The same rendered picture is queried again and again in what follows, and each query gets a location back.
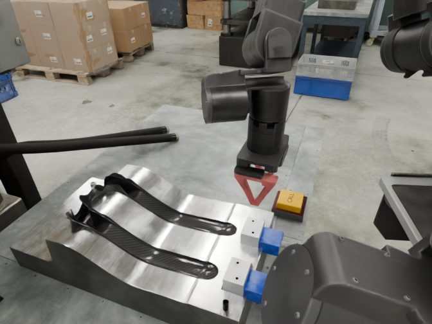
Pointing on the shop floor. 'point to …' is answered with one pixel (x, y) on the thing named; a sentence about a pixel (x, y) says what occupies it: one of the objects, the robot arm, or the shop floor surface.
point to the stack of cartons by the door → (205, 14)
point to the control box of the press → (22, 173)
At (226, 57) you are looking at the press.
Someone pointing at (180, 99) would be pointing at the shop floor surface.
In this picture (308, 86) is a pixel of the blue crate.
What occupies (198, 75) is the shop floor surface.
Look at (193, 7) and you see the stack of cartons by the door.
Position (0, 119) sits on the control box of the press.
